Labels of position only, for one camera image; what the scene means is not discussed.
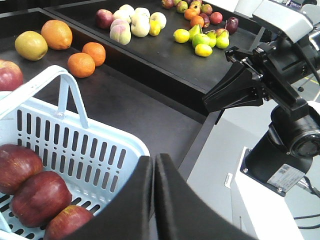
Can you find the yellow lemon near basket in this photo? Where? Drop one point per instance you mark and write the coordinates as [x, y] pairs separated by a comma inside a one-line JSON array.
[[181, 36]]

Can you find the large orange far right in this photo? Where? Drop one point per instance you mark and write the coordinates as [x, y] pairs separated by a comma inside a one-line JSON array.
[[57, 34]]

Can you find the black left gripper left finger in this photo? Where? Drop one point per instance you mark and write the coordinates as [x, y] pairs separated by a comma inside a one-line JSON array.
[[127, 215]]

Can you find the small orange right lower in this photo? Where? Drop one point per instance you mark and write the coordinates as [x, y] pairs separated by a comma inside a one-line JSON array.
[[96, 51]]

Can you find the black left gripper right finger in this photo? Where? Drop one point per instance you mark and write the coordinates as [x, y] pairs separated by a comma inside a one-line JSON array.
[[180, 214]]

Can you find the green apple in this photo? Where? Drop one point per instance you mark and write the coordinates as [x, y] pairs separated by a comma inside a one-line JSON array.
[[200, 38]]

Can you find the small orange right inner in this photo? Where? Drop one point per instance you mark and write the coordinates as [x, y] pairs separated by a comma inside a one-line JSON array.
[[81, 65]]

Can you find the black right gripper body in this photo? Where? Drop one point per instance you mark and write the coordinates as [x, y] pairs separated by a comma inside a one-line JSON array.
[[278, 64]]

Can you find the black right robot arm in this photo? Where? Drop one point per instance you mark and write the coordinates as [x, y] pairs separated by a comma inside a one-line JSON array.
[[282, 156]]

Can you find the light blue plastic basket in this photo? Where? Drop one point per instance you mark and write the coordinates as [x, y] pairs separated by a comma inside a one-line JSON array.
[[47, 115]]

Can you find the red apple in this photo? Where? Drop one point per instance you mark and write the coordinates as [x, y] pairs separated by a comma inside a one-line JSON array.
[[17, 164], [11, 76], [66, 222], [40, 198]]

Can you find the black wood fruit display table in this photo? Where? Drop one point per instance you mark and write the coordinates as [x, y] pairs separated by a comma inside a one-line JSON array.
[[126, 93]]

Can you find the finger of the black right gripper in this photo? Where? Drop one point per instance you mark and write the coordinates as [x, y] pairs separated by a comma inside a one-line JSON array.
[[241, 86]]

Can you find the small orange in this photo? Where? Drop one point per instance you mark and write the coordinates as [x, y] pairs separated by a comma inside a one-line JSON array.
[[81, 65], [96, 51]]

